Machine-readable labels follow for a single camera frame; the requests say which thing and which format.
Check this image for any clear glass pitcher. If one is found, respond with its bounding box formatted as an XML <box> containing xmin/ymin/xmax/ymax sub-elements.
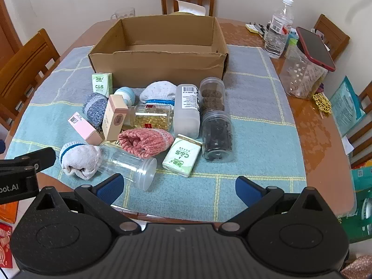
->
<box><xmin>110</xmin><ymin>7</ymin><xmax>136</xmax><ymax>21</ymax></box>

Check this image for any white knit sock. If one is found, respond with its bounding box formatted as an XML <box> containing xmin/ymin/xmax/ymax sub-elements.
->
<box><xmin>139</xmin><ymin>81</ymin><xmax>178</xmax><ymax>105</ymax></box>

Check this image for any clear bottle of yellow capsules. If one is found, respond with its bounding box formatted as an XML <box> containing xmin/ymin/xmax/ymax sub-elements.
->
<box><xmin>128</xmin><ymin>104</ymin><xmax>175</xmax><ymax>131</ymax></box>

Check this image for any gold filigree ornament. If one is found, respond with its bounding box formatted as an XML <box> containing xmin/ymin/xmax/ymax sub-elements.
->
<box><xmin>312</xmin><ymin>92</ymin><xmax>332</xmax><ymax>112</ymax></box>

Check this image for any bunch of pens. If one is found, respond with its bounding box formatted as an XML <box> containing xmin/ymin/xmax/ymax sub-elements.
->
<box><xmin>250</xmin><ymin>22</ymin><xmax>272</xmax><ymax>38</ymax></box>

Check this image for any blue grey sock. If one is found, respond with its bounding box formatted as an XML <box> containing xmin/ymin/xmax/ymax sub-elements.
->
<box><xmin>82</xmin><ymin>93</ymin><xmax>109</xmax><ymax>133</ymax></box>

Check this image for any white sock with blue stripe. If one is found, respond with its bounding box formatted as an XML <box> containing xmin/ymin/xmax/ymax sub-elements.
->
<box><xmin>59</xmin><ymin>142</ymin><xmax>102</xmax><ymax>181</ymax></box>

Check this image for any clear plastic storage container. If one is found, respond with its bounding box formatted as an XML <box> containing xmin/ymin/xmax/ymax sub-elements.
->
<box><xmin>279</xmin><ymin>45</ymin><xmax>327</xmax><ymax>99</ymax></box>

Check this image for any clear plastic water bottle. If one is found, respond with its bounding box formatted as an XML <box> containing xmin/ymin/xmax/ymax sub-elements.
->
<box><xmin>264</xmin><ymin>0</ymin><xmax>295</xmax><ymax>59</ymax></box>

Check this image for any pink carton box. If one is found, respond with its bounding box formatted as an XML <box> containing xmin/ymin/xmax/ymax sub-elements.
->
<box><xmin>68</xmin><ymin>112</ymin><xmax>103</xmax><ymax>146</ymax></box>

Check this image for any brown cardboard box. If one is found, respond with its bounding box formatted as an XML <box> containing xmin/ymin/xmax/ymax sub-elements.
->
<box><xmin>88</xmin><ymin>16</ymin><xmax>229</xmax><ymax>89</ymax></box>

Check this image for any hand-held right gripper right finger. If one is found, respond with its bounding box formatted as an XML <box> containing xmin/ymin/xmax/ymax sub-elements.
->
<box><xmin>219</xmin><ymin>176</ymin><xmax>333</xmax><ymax>236</ymax></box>

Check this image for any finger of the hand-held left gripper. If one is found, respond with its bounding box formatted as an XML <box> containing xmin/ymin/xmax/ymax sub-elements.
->
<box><xmin>0</xmin><ymin>147</ymin><xmax>56</xmax><ymax>178</ymax></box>

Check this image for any clear jar of brown balls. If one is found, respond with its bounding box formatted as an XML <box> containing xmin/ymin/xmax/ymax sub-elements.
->
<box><xmin>199</xmin><ymin>77</ymin><xmax>226</xmax><ymax>112</ymax></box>

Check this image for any clear jar with dark contents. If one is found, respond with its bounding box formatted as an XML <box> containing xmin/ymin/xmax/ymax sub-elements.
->
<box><xmin>201</xmin><ymin>110</ymin><xmax>234</xmax><ymax>162</ymax></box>

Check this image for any teal plastic packet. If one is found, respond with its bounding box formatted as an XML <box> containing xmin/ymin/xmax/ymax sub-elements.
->
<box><xmin>330</xmin><ymin>76</ymin><xmax>367</xmax><ymax>136</ymax></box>

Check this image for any blue checked table mat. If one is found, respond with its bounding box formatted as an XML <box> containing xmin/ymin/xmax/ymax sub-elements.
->
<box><xmin>6</xmin><ymin>45</ymin><xmax>307</xmax><ymax>223</ymax></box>

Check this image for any red printed box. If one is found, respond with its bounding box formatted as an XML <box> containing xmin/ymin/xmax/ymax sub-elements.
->
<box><xmin>0</xmin><ymin>223</ymin><xmax>13</xmax><ymax>268</ymax></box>

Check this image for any white frosted plastic bottle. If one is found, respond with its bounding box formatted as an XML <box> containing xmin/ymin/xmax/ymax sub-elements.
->
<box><xmin>173</xmin><ymin>84</ymin><xmax>201</xmax><ymax>139</ymax></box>

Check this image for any small green-lid bottle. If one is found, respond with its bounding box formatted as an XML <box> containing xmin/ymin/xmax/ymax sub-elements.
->
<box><xmin>286</xmin><ymin>37</ymin><xmax>299</xmax><ymax>53</ymax></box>

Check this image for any clear container with red lid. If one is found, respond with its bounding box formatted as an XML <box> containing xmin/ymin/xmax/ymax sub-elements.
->
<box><xmin>296</xmin><ymin>27</ymin><xmax>336</xmax><ymax>72</ymax></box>

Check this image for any green tissue pack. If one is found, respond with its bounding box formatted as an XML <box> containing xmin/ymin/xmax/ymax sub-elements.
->
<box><xmin>92</xmin><ymin>73</ymin><xmax>113</xmax><ymax>98</ymax></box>
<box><xmin>162</xmin><ymin>134</ymin><xmax>203</xmax><ymax>178</ymax></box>

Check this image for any wooden door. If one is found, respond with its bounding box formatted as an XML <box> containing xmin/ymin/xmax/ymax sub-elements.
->
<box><xmin>0</xmin><ymin>0</ymin><xmax>23</xmax><ymax>63</ymax></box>

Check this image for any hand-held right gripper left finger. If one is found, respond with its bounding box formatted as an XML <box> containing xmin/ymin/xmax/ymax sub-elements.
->
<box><xmin>35</xmin><ymin>173</ymin><xmax>143</xmax><ymax>238</ymax></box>

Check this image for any clear plastic jar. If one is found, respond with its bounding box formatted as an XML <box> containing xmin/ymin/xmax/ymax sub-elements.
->
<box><xmin>97</xmin><ymin>145</ymin><xmax>157</xmax><ymax>192</ymax></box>

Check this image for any green cardboard box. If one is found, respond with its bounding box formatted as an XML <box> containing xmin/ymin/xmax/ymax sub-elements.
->
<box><xmin>340</xmin><ymin>166</ymin><xmax>372</xmax><ymax>243</ymax></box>

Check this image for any round blue white container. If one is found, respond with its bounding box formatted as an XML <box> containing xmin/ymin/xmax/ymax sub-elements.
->
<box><xmin>114</xmin><ymin>86</ymin><xmax>136</xmax><ymax>106</ymax></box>

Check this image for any pink knit sock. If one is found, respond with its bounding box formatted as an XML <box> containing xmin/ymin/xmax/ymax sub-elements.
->
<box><xmin>118</xmin><ymin>128</ymin><xmax>175</xmax><ymax>160</ymax></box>

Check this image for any beige carton box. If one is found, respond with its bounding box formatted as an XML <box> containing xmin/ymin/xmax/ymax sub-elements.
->
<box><xmin>102</xmin><ymin>94</ymin><xmax>129</xmax><ymax>141</ymax></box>

